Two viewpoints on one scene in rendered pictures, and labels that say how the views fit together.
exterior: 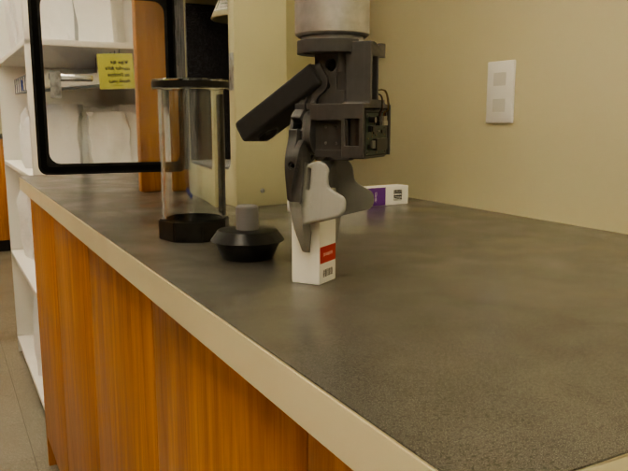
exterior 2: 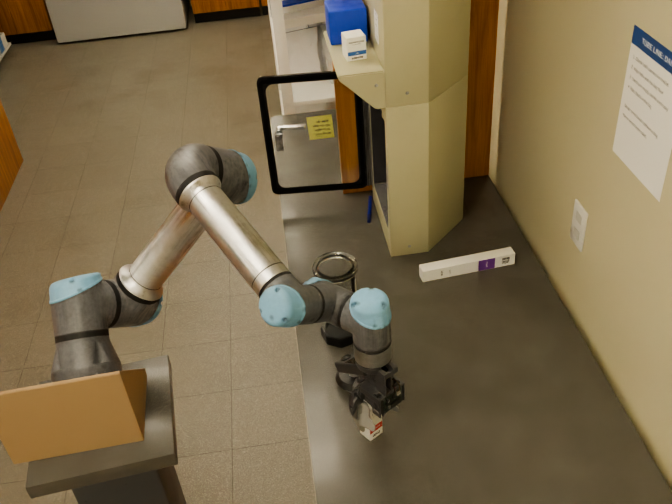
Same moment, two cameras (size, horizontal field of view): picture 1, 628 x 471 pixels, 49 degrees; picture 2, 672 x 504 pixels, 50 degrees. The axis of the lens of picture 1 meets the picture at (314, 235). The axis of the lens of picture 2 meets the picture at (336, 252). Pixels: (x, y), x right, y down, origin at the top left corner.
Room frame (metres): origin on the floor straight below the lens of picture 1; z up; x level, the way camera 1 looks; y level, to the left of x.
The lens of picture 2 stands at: (-0.24, -0.39, 2.23)
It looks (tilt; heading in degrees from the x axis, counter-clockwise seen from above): 37 degrees down; 24
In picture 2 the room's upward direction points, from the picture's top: 5 degrees counter-clockwise
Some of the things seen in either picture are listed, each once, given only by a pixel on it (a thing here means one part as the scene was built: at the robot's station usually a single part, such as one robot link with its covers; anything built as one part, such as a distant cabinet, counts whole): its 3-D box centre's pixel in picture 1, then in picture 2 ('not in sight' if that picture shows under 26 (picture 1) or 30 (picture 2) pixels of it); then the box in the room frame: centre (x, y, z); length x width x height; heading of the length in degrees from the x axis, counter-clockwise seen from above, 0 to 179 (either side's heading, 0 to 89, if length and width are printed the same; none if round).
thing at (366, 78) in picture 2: not in sight; (353, 67); (1.47, 0.28, 1.46); 0.32 x 0.11 x 0.10; 28
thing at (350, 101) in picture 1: (338, 102); (377, 379); (0.72, -0.03, 1.13); 0.09 x 0.08 x 0.12; 62
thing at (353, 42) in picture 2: not in sight; (353, 45); (1.42, 0.25, 1.54); 0.05 x 0.05 x 0.06; 36
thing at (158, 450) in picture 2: not in sight; (104, 420); (0.59, 0.62, 0.92); 0.32 x 0.32 x 0.04; 34
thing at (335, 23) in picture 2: not in sight; (345, 20); (1.55, 0.32, 1.56); 0.10 x 0.10 x 0.09; 28
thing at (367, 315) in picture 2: not in sight; (369, 319); (0.73, -0.02, 1.29); 0.09 x 0.08 x 0.11; 74
